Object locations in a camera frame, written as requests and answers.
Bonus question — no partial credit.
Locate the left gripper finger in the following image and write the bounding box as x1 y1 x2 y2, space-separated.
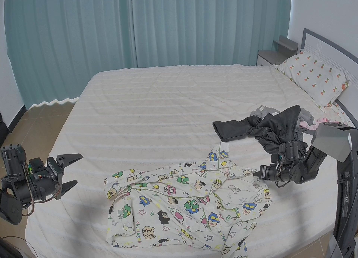
56 153 84 172
61 179 78 199

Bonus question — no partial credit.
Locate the white printed pyjama top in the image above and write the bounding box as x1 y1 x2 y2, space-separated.
104 142 273 252

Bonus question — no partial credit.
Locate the black cable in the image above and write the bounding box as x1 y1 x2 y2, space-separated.
20 193 36 218

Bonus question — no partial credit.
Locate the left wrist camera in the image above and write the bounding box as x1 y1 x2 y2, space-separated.
27 158 47 177

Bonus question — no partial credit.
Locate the black garment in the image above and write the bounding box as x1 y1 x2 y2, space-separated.
213 104 307 157

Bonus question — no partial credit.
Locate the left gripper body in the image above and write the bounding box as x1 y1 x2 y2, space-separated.
12 157 64 204

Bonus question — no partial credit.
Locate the bed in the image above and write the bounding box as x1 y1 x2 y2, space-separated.
25 28 358 258

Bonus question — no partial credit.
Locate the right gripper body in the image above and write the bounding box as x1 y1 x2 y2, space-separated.
259 165 281 182

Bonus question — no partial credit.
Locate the white printed pillow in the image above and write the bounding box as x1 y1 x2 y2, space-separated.
275 50 350 108

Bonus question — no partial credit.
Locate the grey bedside table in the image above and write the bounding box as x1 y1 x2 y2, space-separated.
257 34 298 66

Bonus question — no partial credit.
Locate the grey garment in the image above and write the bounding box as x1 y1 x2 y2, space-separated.
250 105 315 124

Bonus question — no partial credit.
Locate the blue-green curtain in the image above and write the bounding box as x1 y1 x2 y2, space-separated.
131 0 291 66
6 0 137 109

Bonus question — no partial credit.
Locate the pink garment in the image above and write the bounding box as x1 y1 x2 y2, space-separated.
299 116 333 129

